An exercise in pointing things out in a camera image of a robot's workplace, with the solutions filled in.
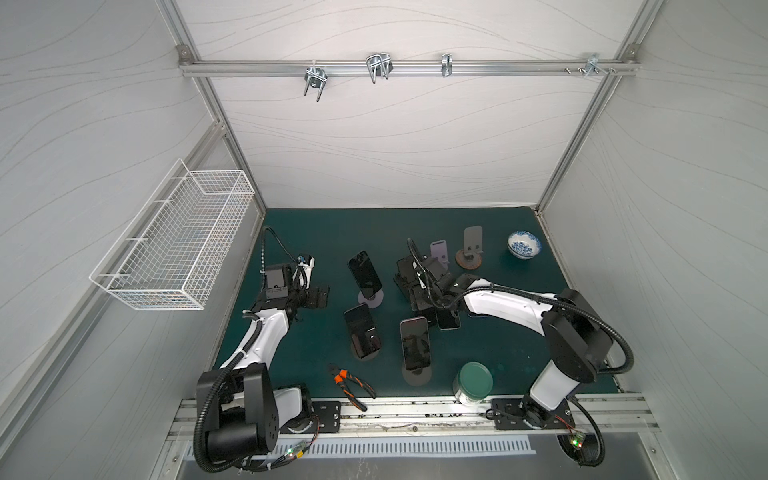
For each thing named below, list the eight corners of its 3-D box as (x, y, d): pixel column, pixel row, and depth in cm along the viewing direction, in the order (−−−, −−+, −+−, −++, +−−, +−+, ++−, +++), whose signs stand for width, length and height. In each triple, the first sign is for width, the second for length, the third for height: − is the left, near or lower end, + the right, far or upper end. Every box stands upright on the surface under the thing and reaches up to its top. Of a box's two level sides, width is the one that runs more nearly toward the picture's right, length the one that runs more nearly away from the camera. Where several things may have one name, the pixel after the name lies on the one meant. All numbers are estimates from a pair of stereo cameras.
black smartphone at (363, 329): (363, 366, 82) (358, 344, 69) (350, 332, 88) (344, 306, 75) (382, 357, 84) (381, 334, 70) (368, 324, 90) (365, 297, 77)
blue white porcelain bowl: (507, 262, 107) (512, 253, 103) (500, 239, 114) (505, 230, 110) (539, 262, 107) (545, 253, 103) (530, 239, 114) (536, 230, 110)
